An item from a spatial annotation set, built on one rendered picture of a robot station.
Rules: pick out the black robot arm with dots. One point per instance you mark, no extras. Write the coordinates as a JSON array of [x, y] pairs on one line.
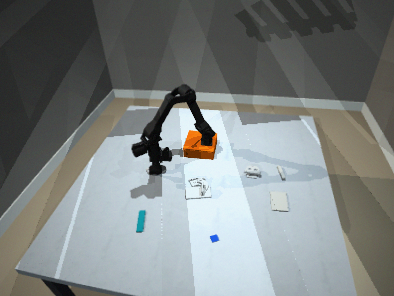
[[153, 129]]

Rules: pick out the blue flat plate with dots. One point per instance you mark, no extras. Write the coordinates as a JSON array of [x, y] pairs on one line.
[[214, 238]]

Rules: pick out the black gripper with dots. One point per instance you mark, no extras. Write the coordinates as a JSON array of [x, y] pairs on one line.
[[155, 168]]

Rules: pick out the teal rectangular bar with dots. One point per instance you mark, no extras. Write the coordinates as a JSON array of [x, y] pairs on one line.
[[141, 220]]

